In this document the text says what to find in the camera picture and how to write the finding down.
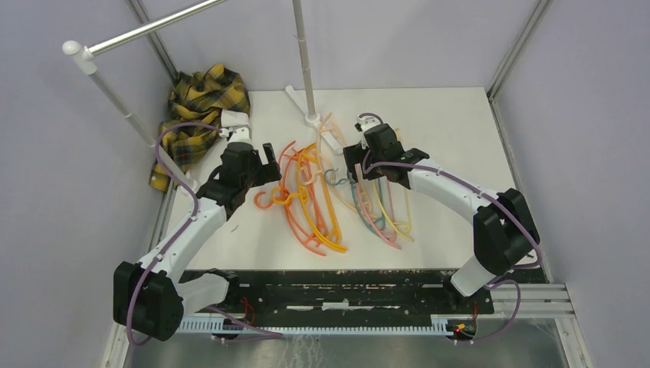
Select teal wire hanger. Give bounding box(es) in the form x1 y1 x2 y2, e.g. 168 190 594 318
324 168 385 239

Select pink wire hanger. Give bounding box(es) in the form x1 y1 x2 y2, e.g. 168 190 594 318
353 169 402 251

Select yellow plastic hanger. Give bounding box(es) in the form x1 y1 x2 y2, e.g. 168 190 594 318
373 179 415 248

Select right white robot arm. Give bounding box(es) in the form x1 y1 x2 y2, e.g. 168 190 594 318
343 114 540 313

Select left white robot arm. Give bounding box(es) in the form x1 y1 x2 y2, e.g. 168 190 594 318
113 142 281 345

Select cream plastic hanger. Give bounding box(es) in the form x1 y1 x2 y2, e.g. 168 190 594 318
314 112 354 210

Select amber plastic hanger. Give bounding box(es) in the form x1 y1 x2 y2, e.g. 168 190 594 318
270 141 348 257

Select orange plastic hanger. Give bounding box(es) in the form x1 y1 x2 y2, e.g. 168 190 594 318
254 140 328 257

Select yellow plaid cloth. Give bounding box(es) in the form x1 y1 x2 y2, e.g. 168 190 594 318
159 64 251 173

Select white clothes rack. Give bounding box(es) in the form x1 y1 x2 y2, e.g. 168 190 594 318
62 1 322 194

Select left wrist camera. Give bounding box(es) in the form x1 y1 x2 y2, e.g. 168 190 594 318
226 125 253 145

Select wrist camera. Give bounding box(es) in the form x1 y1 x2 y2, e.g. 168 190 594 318
226 125 253 145
354 115 382 133

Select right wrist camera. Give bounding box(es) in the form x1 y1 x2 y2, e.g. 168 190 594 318
354 115 382 133

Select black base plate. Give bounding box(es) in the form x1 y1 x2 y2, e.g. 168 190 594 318
217 269 494 327

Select white cable duct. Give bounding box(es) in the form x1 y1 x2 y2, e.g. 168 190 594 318
175 314 478 337

